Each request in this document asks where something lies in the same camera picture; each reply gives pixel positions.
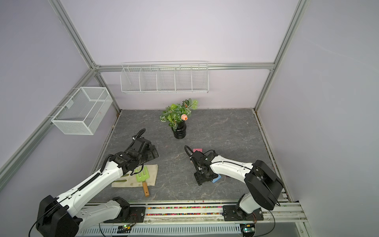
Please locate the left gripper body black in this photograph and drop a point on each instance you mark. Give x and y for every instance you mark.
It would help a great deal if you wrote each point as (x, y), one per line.
(148, 156)

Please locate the light blue block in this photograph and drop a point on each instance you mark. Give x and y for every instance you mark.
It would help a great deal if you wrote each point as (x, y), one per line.
(216, 179)

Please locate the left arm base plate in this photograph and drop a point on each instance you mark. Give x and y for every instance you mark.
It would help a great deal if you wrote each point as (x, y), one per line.
(132, 214)

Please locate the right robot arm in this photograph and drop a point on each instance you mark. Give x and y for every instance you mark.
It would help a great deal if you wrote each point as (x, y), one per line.
(263, 184)

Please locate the long white wire shelf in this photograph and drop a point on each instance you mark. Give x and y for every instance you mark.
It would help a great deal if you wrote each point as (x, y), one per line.
(165, 77)

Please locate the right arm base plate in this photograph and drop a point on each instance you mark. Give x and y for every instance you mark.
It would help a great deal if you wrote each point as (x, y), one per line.
(232, 213)

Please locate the black plant vase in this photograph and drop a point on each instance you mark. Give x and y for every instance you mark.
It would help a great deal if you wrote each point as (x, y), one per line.
(180, 131)

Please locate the artificial green plant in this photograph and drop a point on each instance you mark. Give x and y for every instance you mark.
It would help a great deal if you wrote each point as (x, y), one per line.
(176, 114)

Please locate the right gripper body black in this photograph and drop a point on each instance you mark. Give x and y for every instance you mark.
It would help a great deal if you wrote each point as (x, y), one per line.
(200, 177)

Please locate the white mesh wire basket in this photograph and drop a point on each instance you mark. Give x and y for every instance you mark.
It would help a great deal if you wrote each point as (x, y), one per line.
(84, 111)

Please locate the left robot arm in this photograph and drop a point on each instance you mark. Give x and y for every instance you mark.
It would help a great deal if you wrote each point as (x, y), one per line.
(65, 215)

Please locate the white slotted cable duct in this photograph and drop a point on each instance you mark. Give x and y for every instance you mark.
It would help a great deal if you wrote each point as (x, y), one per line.
(161, 230)

